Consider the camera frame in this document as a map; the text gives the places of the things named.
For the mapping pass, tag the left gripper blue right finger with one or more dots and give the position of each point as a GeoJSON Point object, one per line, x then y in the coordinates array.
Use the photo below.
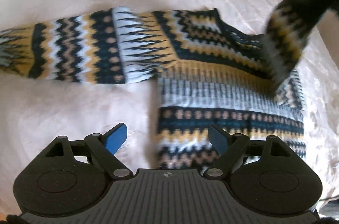
{"type": "Point", "coordinates": [220, 139]}

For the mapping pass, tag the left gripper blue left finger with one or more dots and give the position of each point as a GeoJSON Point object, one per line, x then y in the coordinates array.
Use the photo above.
{"type": "Point", "coordinates": [115, 137]}

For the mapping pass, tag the patterned knit sweater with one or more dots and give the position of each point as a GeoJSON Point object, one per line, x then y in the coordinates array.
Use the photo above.
{"type": "Point", "coordinates": [208, 72]}

